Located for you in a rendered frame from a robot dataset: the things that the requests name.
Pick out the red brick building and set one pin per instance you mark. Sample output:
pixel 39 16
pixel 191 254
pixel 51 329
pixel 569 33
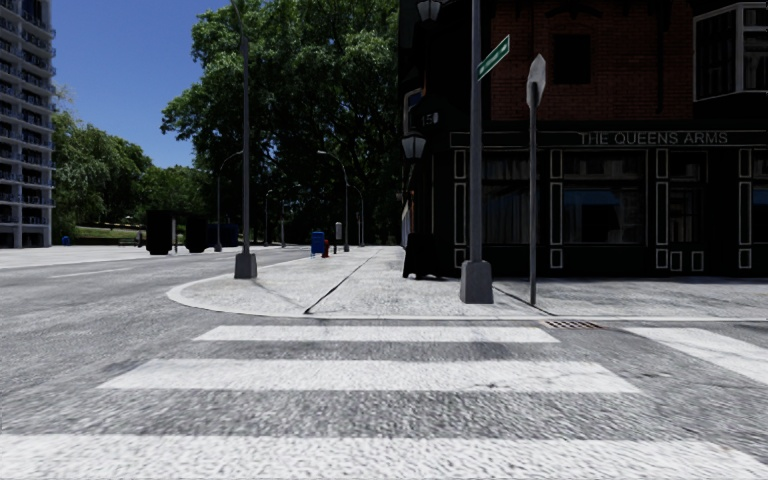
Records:
pixel 600 180

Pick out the dark box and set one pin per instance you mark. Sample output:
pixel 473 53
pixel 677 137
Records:
pixel 159 231
pixel 196 233

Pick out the red fire hydrant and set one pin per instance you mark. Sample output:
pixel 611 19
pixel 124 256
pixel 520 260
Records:
pixel 326 248

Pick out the blue booth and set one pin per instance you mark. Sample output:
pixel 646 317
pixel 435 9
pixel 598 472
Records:
pixel 223 234

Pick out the sign on a post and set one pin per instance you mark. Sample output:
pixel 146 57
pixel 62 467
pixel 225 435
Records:
pixel 476 180
pixel 533 180

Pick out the grey street lamp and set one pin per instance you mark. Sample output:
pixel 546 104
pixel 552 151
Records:
pixel 345 204
pixel 218 204
pixel 245 150
pixel 361 216

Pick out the white box on a post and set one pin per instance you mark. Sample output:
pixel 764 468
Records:
pixel 338 234

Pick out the blue letter box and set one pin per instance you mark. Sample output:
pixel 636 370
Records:
pixel 317 242

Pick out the grey pole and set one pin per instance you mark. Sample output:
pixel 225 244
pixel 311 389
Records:
pixel 282 225

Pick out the pale concrete building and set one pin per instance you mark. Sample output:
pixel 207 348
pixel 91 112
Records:
pixel 27 120

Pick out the trees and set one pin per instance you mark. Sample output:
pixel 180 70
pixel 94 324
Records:
pixel 312 108

